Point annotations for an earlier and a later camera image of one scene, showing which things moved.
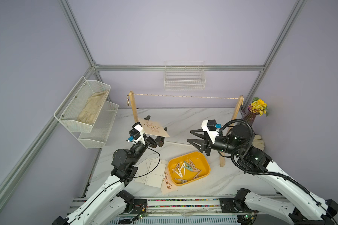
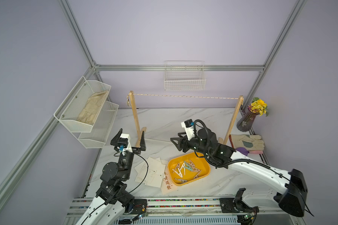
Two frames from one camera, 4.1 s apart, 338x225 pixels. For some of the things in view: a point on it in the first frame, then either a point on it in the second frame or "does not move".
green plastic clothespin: [187, 166] does not move
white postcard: [151, 127] -> [156, 172]
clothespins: [196, 176] does not move
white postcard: [142, 170] does not move
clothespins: [195, 169] does not move
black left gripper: [153, 144] -> [138, 151]
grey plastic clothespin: [181, 181] does not move
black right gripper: [199, 142] -> [184, 141]
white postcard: [164, 161] does not move
